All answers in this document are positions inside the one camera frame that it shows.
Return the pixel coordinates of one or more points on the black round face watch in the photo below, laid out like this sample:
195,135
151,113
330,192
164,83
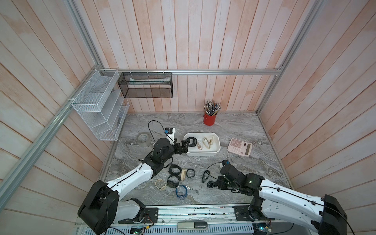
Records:
212,184

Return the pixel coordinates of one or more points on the white storage box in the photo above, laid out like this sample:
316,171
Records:
194,151

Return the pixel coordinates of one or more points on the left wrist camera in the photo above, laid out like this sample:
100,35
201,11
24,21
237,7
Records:
170,133

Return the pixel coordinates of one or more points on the cream band watch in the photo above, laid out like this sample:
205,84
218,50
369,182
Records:
160,184

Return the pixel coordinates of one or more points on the grey remote device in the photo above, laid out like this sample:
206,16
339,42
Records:
192,225

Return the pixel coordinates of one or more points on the gold beige watch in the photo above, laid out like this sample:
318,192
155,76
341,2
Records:
207,143

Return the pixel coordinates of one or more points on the black mesh basket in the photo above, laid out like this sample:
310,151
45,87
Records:
146,85

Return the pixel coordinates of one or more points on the pens in cup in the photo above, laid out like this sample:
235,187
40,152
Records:
211,107

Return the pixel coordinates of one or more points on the black strap watch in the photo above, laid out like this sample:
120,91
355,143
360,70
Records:
205,176

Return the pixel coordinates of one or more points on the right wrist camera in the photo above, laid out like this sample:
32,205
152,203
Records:
224,163

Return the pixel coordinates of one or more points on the rose gold small watch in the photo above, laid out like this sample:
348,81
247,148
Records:
199,145

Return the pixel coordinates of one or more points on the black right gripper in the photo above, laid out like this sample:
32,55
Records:
220,182

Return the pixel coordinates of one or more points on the clear tape roll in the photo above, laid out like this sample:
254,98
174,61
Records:
144,139

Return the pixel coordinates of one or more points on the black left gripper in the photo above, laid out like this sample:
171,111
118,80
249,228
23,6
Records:
184,148

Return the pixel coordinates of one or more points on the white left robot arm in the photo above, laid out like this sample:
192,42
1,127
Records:
102,206

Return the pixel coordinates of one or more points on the red pen cup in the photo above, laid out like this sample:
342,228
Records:
209,120

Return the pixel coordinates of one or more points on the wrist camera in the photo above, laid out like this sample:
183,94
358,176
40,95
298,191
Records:
224,163
170,133

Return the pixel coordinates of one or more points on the beige strap watch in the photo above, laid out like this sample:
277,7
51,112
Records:
183,174

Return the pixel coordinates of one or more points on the black square smartwatch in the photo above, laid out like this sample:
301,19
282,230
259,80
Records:
190,173

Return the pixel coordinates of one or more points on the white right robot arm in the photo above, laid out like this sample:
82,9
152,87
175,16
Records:
323,215

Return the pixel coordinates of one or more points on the white wire mesh shelf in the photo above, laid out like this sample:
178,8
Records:
100,103

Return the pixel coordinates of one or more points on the blue transparent watch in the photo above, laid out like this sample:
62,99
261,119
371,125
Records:
181,192

